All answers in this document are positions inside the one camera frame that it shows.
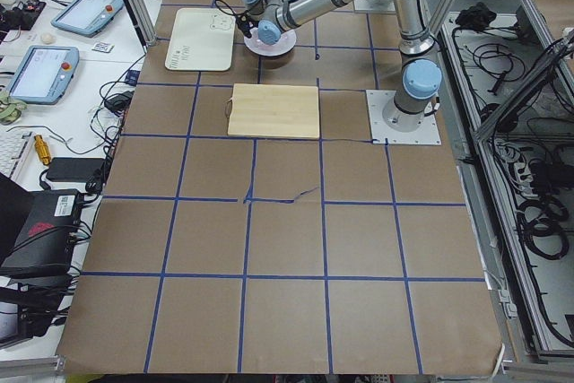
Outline cream bear tray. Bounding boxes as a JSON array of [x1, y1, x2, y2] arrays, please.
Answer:
[[165, 8, 236, 72]]

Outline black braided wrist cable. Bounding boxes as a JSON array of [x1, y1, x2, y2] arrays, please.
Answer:
[[213, 0, 248, 21]]

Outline white round plate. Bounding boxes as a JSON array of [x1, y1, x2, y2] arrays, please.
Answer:
[[244, 28, 297, 57]]

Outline gold cylinder tool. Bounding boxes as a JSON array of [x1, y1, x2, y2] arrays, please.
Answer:
[[34, 135, 52, 166]]

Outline far blue teach pendant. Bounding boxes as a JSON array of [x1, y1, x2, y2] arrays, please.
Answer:
[[51, 0, 124, 37]]

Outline black computer box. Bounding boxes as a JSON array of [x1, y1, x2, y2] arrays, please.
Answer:
[[1, 189, 91, 279]]

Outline aluminium cable tray frame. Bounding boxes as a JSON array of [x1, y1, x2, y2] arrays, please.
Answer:
[[434, 0, 573, 366]]

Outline bamboo cutting board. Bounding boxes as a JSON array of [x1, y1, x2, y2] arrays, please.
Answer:
[[228, 83, 320, 139]]

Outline coiled black cables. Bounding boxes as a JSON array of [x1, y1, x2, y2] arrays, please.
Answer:
[[515, 198, 571, 263]]

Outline near blue teach pendant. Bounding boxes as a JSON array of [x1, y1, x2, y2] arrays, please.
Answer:
[[8, 45, 80, 105]]

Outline blue teach pendant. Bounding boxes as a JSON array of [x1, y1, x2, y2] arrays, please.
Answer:
[[8, 45, 80, 105], [51, 0, 124, 37]]

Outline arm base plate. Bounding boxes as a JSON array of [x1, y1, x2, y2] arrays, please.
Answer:
[[366, 90, 441, 145], [353, 0, 396, 14]]

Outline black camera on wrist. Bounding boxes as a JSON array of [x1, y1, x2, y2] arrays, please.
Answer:
[[235, 14, 253, 39]]

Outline black power brick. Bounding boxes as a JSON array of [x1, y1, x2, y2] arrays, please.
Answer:
[[46, 157, 104, 182]]

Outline white keyboard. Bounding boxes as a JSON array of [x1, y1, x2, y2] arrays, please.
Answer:
[[1, 130, 33, 180]]

